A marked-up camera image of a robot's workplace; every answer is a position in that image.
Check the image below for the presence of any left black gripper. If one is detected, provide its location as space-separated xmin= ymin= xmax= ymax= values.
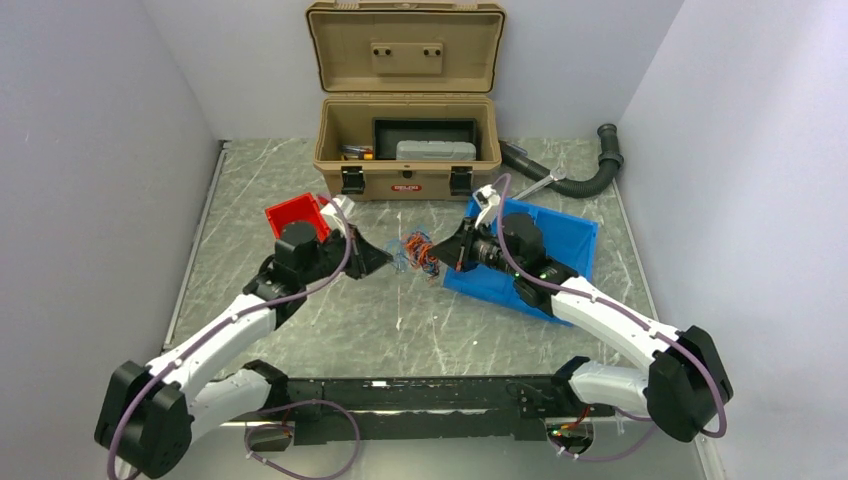
xmin=298 ymin=223 xmax=392 ymax=286

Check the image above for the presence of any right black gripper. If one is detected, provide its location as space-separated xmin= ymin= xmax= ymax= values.
xmin=430 ymin=216 xmax=522 ymax=278

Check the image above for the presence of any coloured cable bundle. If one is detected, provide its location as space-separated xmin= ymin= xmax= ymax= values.
xmin=385 ymin=228 xmax=445 ymax=283

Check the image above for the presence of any blue two-compartment plastic bin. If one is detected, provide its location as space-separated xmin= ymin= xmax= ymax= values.
xmin=443 ymin=199 xmax=599 ymax=320

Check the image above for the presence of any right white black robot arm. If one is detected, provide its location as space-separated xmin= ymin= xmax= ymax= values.
xmin=428 ymin=213 xmax=734 ymax=442

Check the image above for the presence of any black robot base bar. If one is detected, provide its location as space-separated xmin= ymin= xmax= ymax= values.
xmin=221 ymin=374 xmax=614 ymax=446

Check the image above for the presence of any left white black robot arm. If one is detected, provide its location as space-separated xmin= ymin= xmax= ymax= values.
xmin=94 ymin=221 xmax=393 ymax=479

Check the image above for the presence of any red plastic bin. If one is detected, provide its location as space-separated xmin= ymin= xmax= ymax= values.
xmin=265 ymin=193 xmax=331 ymax=241

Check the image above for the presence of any silver wrench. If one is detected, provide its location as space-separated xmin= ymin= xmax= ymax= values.
xmin=513 ymin=167 xmax=566 ymax=201

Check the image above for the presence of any grey case in toolbox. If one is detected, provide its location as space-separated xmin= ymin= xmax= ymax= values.
xmin=395 ymin=140 xmax=477 ymax=162

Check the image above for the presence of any black tray in toolbox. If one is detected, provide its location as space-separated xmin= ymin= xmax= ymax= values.
xmin=372 ymin=117 xmax=480 ymax=160

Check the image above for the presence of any tan plastic toolbox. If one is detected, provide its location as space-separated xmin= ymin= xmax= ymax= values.
xmin=305 ymin=1 xmax=507 ymax=201

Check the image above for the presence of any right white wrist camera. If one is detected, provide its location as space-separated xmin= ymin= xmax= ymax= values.
xmin=472 ymin=184 xmax=501 ymax=228

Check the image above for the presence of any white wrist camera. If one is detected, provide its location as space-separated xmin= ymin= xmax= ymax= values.
xmin=472 ymin=184 xmax=501 ymax=228
xmin=320 ymin=195 xmax=355 ymax=231

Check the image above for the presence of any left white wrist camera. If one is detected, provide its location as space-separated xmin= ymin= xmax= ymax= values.
xmin=320 ymin=195 xmax=355 ymax=231

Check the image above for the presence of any black corrugated hose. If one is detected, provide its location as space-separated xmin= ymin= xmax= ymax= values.
xmin=499 ymin=123 xmax=625 ymax=200

